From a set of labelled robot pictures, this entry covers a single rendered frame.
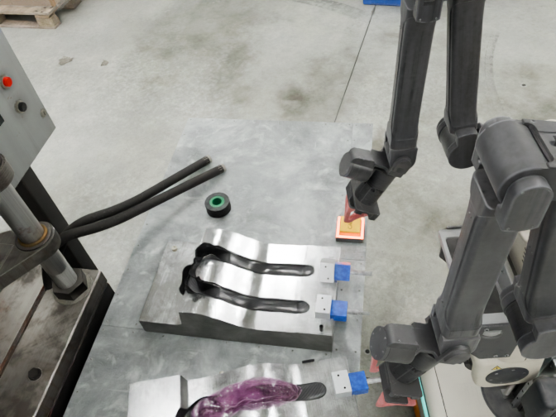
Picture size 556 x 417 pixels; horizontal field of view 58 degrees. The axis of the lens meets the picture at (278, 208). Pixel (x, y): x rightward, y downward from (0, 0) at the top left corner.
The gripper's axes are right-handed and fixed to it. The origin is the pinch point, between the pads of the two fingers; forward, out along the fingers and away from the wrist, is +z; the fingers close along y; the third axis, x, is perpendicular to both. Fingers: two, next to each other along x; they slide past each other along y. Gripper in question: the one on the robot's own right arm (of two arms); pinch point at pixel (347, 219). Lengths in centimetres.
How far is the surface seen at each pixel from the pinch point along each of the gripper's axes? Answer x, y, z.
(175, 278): -36.1, 3.6, 33.7
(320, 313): -4.3, 21.0, 12.1
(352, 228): 10.0, -9.5, 12.9
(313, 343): -3.0, 25.0, 19.7
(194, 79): -22, -219, 122
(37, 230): -72, 0, 28
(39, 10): -146, -318, 168
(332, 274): -1.1, 10.6, 9.6
